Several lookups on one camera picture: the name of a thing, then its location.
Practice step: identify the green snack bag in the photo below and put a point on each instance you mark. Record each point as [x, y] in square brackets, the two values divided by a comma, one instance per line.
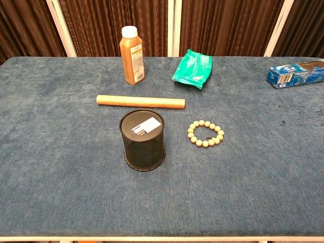
[192, 68]

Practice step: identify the white partition post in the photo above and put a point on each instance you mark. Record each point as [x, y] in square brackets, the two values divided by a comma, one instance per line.
[278, 27]
[174, 25]
[62, 27]

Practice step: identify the dark brown curtain panel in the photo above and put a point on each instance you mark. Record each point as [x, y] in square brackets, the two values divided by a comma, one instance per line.
[227, 25]
[303, 27]
[106, 20]
[25, 25]

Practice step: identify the blue cookie box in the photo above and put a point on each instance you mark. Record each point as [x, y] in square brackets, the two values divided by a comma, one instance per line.
[291, 76]

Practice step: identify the black mesh pen holder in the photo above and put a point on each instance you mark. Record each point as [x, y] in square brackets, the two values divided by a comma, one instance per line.
[143, 149]

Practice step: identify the white table frame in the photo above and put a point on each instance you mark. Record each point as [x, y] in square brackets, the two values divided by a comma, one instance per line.
[162, 239]

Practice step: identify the brown juice bottle white cap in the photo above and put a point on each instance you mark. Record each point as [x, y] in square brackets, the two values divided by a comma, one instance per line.
[131, 60]

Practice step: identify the blue table cloth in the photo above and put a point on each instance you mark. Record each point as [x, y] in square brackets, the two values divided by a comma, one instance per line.
[63, 126]

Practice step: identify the wooden rolling pin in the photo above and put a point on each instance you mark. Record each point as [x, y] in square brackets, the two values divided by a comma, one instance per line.
[139, 101]

